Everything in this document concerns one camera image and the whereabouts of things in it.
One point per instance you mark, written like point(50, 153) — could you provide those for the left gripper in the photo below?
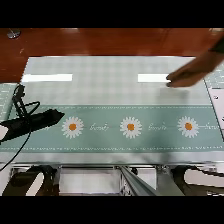
point(33, 121)

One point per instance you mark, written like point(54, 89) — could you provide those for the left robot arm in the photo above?
point(33, 181)

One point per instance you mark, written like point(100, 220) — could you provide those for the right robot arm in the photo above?
point(203, 180)

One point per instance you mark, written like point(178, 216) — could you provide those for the person's hand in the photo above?
point(196, 71)

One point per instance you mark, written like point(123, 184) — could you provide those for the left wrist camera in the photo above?
point(19, 98)

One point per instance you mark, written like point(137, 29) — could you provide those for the silver frame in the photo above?
point(140, 186)

